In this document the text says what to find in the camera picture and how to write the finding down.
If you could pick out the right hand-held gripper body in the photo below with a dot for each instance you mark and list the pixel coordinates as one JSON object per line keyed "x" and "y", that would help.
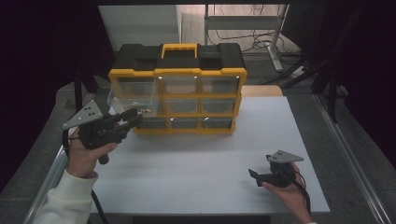
{"x": 281, "y": 174}

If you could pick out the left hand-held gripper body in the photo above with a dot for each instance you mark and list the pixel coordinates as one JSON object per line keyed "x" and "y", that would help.
{"x": 99, "y": 130}

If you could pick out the clear plastic drawer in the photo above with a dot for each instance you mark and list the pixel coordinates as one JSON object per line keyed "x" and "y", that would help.
{"x": 124, "y": 96}

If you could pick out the yellow and black organizer case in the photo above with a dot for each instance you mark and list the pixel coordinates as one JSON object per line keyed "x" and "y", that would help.
{"x": 179, "y": 60}

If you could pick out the person's right hand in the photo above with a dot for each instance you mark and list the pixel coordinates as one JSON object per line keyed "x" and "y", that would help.
{"x": 294, "y": 197}

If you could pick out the person's left hand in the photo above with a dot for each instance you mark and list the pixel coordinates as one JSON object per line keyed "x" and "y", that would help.
{"x": 82, "y": 161}

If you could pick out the grid of transparent drawers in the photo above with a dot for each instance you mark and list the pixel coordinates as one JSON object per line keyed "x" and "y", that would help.
{"x": 183, "y": 105}

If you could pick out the wooden board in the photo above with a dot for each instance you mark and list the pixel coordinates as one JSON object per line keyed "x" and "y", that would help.
{"x": 261, "y": 90}

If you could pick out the white partition panel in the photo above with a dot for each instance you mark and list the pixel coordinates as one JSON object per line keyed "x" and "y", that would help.
{"x": 140, "y": 25}

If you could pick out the dark curtain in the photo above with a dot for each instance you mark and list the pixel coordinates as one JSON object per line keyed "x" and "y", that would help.
{"x": 364, "y": 62}
{"x": 37, "y": 62}

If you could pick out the black stand legs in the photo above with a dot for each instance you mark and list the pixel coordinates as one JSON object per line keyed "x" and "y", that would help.
{"x": 289, "y": 74}

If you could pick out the black upright post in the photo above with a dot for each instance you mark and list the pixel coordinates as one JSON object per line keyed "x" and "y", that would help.
{"x": 333, "y": 96}
{"x": 78, "y": 93}

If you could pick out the aluminium rail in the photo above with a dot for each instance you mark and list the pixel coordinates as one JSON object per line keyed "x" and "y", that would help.
{"x": 54, "y": 168}
{"x": 348, "y": 155}

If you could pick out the white metal desk frame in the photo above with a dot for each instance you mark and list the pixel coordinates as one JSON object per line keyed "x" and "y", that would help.
{"x": 243, "y": 22}

